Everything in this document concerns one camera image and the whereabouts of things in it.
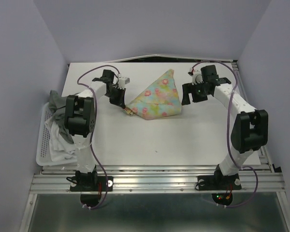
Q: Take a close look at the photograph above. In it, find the floral pastel skirt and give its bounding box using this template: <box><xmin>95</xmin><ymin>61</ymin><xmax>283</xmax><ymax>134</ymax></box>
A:
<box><xmin>124</xmin><ymin>69</ymin><xmax>182</xmax><ymax>120</ymax></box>

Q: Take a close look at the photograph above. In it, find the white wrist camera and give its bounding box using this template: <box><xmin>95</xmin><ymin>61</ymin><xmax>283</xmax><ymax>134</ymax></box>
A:
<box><xmin>117</xmin><ymin>74</ymin><xmax>130</xmax><ymax>89</ymax></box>
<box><xmin>188</xmin><ymin>68</ymin><xmax>203</xmax><ymax>85</ymax></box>

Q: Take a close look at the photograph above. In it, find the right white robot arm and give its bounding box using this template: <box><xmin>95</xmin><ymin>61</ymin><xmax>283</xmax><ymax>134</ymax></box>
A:
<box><xmin>182</xmin><ymin>65</ymin><xmax>268</xmax><ymax>191</ymax></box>

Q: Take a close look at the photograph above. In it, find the white skirt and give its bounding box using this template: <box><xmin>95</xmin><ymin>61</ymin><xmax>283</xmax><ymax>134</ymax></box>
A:
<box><xmin>44</xmin><ymin>118</ymin><xmax>76</xmax><ymax>162</ymax></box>

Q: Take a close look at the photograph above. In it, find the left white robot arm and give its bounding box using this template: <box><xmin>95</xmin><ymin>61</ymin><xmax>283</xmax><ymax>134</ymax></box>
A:
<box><xmin>64</xmin><ymin>70</ymin><xmax>130</xmax><ymax>193</ymax></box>

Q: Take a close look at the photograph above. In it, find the aluminium frame rail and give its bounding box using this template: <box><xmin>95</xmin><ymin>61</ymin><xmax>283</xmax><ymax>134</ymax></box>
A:
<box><xmin>19</xmin><ymin>163</ymin><xmax>290</xmax><ymax>232</ymax></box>

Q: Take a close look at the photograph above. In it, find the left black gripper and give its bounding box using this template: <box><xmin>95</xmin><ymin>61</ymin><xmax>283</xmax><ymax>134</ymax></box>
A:
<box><xmin>105</xmin><ymin>86</ymin><xmax>126</xmax><ymax>108</ymax></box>

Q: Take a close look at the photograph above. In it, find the white plastic laundry basket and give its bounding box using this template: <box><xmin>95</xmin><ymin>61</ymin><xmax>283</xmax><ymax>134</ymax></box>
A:
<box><xmin>36</xmin><ymin>103</ymin><xmax>77</xmax><ymax>166</ymax></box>

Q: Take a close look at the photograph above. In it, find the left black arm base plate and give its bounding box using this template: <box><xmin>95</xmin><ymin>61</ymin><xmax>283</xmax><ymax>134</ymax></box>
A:
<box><xmin>66</xmin><ymin>176</ymin><xmax>114</xmax><ymax>192</ymax></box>

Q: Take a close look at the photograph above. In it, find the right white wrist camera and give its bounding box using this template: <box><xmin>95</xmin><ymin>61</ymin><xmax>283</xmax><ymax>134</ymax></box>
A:
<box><xmin>188</xmin><ymin>68</ymin><xmax>203</xmax><ymax>85</ymax></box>

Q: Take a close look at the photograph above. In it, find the grey skirt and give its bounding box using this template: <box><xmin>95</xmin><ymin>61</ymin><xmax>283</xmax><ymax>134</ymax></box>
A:
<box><xmin>48</xmin><ymin>90</ymin><xmax>73</xmax><ymax>144</ymax></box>

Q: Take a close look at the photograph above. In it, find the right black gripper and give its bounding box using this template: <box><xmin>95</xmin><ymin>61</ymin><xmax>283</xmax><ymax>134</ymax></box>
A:
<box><xmin>180</xmin><ymin>81</ymin><xmax>210</xmax><ymax>106</ymax></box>

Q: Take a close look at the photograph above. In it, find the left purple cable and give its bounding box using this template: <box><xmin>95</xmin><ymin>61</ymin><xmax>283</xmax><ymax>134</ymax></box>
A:
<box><xmin>77</xmin><ymin>65</ymin><xmax>120</xmax><ymax>210</ymax></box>

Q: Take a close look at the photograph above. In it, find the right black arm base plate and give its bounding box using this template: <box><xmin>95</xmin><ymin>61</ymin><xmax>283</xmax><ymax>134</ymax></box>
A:
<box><xmin>195</xmin><ymin>175</ymin><xmax>242</xmax><ymax>191</ymax></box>

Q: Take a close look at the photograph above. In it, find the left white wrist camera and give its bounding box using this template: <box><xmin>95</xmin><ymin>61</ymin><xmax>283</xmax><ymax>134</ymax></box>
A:
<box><xmin>117</xmin><ymin>74</ymin><xmax>130</xmax><ymax>89</ymax></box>

